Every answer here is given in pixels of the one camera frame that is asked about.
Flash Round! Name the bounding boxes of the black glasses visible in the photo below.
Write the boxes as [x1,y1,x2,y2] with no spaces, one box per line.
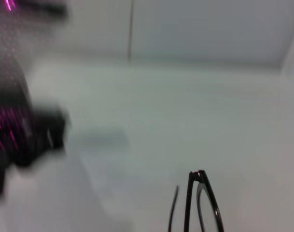
[168,170,225,232]

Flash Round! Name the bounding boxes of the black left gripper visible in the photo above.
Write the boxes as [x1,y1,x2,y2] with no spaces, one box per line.
[0,54,72,197]

